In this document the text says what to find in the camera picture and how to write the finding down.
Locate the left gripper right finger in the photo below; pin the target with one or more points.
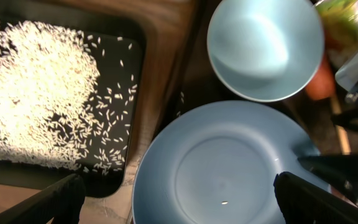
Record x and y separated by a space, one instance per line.
304 203

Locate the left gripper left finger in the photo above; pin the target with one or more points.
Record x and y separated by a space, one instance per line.
60 202

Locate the dark blue plate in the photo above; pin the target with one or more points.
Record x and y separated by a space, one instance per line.
217 164

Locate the white rice pile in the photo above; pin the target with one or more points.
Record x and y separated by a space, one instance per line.
51 112

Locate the light blue bowl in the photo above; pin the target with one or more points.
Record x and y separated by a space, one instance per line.
265 50

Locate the orange carrot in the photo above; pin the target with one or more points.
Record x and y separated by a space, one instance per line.
322 85

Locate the green yellow snack wrapper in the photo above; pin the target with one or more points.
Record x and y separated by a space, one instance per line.
340 24

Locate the black plastic tray bin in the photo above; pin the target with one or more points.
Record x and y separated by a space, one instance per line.
119 58

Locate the brown serving tray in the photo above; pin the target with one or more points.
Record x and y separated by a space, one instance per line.
202 86

